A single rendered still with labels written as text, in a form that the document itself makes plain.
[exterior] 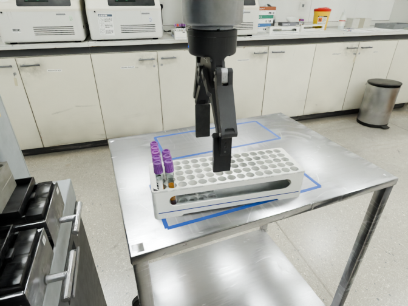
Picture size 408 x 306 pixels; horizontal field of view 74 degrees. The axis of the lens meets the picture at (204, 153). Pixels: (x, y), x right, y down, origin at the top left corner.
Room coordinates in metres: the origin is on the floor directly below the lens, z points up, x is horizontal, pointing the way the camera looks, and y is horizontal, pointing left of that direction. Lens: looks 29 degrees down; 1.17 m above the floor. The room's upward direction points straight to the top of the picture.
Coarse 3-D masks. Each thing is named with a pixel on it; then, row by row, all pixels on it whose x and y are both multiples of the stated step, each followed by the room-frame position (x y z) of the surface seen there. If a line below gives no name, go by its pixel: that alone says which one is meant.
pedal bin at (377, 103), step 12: (372, 84) 2.74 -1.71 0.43; (384, 84) 2.65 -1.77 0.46; (396, 84) 2.64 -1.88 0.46; (372, 96) 2.70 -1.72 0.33; (384, 96) 2.63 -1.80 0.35; (396, 96) 2.65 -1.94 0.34; (360, 108) 2.82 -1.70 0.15; (372, 108) 2.67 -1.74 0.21; (384, 108) 2.63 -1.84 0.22; (360, 120) 2.75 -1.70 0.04; (372, 120) 2.65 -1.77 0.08; (384, 120) 2.63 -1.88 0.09
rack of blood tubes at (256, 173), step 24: (192, 168) 0.45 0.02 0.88; (240, 168) 0.45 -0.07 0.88; (264, 168) 0.46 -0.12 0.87; (288, 168) 0.45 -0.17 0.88; (168, 192) 0.38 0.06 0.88; (192, 192) 0.39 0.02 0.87; (216, 192) 0.45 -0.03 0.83; (240, 192) 0.45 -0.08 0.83; (264, 192) 0.42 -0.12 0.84; (168, 216) 0.38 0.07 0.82
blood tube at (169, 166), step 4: (168, 160) 0.39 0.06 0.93; (168, 164) 0.38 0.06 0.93; (172, 164) 0.39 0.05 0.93; (168, 168) 0.38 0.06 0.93; (172, 168) 0.39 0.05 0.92; (168, 172) 0.38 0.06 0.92; (172, 172) 0.39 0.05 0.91; (168, 176) 0.38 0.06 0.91; (172, 176) 0.39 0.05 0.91; (168, 180) 0.38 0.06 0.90; (172, 180) 0.39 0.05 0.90; (168, 184) 0.39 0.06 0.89; (172, 184) 0.39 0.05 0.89; (172, 200) 0.39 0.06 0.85; (176, 200) 0.39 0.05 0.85; (172, 204) 0.39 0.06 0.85
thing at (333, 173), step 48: (144, 144) 0.67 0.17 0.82; (192, 144) 0.67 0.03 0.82; (240, 144) 0.67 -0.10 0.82; (288, 144) 0.67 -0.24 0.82; (336, 144) 0.67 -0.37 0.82; (144, 192) 0.45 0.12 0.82; (336, 192) 0.45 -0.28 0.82; (384, 192) 0.50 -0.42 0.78; (144, 240) 0.32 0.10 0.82; (192, 240) 0.33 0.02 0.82; (240, 240) 0.83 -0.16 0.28; (144, 288) 0.30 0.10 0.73; (192, 288) 0.60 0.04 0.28; (240, 288) 0.60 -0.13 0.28; (288, 288) 0.60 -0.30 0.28
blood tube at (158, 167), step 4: (156, 160) 0.39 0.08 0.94; (156, 164) 0.38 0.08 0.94; (160, 164) 0.38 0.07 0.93; (156, 168) 0.38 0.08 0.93; (160, 168) 0.38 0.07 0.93; (156, 172) 0.38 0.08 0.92; (160, 172) 0.38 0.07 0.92; (156, 176) 0.38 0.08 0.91; (160, 176) 0.38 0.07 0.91; (156, 180) 0.38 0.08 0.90; (160, 180) 0.38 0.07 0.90; (160, 184) 0.38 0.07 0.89; (160, 188) 0.38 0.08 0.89; (164, 188) 0.39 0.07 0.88
